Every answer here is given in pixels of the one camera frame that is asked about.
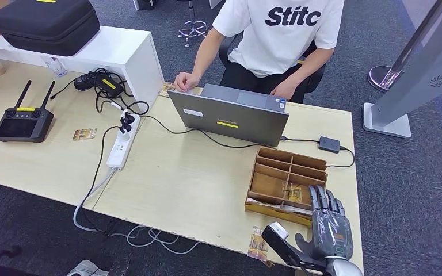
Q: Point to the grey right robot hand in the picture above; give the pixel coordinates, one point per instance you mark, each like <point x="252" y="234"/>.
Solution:
<point x="331" y="228"/>

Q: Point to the person's left hand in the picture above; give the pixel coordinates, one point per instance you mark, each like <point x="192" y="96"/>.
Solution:
<point x="284" y="90"/>

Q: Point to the person's hand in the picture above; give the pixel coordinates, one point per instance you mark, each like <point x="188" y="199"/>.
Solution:
<point x="186" y="81"/>
<point x="284" y="90"/>

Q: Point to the person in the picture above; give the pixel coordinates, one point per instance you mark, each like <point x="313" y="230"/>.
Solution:
<point x="282" y="38"/>

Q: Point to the person's right hand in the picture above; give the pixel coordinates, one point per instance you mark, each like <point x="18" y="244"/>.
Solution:
<point x="186" y="81"/>

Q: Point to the white papers stack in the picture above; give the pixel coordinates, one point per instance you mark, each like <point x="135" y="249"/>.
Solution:
<point x="274" y="205"/>

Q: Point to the wooden compartment organizer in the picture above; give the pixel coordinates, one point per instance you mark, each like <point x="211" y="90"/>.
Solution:
<point x="278" y="175"/>

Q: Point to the small black adapter box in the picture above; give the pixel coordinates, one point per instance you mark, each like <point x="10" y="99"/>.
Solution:
<point x="329" y="144"/>

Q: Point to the grey laptop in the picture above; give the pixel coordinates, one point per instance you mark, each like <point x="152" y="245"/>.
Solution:
<point x="228" y="120"/>

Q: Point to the grey kiosk display stand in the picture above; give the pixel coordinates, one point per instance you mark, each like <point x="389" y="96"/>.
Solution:
<point x="415" y="76"/>

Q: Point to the white power strip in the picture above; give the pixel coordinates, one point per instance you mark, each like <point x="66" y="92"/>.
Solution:
<point x="122" y="149"/>

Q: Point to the black plug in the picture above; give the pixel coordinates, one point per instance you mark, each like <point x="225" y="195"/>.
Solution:
<point x="127" y="122"/>

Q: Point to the chrome stool base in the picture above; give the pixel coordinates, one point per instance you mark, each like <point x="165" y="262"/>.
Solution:
<point x="193" y="29"/>

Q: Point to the white shoe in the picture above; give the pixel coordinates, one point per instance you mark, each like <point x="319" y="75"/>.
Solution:
<point x="85" y="269"/>

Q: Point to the black power brick yellow label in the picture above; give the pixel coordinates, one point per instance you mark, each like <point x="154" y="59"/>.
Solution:
<point x="109" y="85"/>

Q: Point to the white shelf riser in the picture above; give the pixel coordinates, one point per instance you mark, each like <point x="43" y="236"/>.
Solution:
<point x="118" y="49"/>

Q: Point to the clear plastic cup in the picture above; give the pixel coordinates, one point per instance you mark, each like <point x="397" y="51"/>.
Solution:
<point x="55" y="68"/>

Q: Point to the black remote controller with antennas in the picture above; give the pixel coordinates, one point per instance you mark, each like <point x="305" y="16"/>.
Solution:
<point x="22" y="127"/>

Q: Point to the black carrying case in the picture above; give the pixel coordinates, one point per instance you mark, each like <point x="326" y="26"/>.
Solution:
<point x="45" y="26"/>

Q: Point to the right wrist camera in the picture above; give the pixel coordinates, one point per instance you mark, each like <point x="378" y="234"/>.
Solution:
<point x="279" y="231"/>

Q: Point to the chrome stanchion post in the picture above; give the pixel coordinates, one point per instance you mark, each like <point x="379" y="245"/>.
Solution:
<point x="381" y="79"/>

